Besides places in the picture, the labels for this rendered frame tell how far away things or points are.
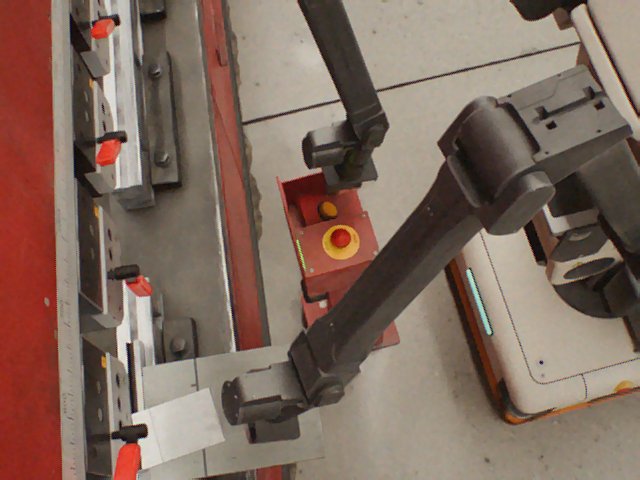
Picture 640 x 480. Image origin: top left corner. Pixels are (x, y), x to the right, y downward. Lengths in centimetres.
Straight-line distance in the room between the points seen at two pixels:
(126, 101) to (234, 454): 68
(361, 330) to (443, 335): 140
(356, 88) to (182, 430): 59
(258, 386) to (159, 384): 30
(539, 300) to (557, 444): 44
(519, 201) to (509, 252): 137
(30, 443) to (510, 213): 47
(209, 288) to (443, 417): 101
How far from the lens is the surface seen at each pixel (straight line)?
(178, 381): 118
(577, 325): 199
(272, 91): 256
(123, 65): 149
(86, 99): 107
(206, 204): 141
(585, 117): 67
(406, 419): 215
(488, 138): 66
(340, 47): 109
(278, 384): 93
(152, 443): 117
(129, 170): 137
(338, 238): 142
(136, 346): 121
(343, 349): 84
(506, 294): 197
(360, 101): 119
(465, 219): 68
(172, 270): 137
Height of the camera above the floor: 213
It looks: 68 degrees down
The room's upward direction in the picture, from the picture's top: 8 degrees counter-clockwise
